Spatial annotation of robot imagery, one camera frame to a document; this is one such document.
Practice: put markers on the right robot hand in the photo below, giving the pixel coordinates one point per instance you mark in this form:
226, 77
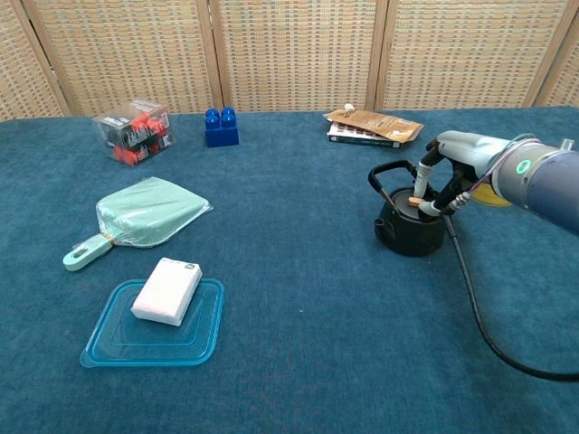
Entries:
472, 151

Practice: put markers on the black teapot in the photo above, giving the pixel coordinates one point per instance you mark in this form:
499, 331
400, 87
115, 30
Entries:
411, 237

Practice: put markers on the clear blue container lid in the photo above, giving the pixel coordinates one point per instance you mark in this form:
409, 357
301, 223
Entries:
135, 348

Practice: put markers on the yellow packing tape roll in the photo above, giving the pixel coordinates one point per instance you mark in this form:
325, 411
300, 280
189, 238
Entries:
486, 195

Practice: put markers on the brown paper pouch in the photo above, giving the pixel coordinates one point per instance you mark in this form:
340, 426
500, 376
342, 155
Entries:
380, 123

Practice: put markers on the white and black book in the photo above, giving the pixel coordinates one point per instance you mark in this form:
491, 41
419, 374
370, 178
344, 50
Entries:
362, 141

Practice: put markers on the small white clip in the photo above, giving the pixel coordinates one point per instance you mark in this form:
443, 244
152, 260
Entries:
348, 107

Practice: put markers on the woven bamboo folding screen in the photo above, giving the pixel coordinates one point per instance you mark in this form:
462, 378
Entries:
294, 54

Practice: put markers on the blue table cloth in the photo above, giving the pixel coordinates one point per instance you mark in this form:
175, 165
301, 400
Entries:
294, 316

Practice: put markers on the blue plastic building block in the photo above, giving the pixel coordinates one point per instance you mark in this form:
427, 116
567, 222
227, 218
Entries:
221, 133

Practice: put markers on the mint green dustpan in plastic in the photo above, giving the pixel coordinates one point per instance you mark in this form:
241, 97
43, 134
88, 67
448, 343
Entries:
145, 212

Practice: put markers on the white tissue pack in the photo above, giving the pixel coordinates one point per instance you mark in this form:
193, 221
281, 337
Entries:
167, 291

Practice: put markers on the clear box of red-black toys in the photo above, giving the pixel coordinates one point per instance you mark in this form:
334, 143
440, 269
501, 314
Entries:
131, 135

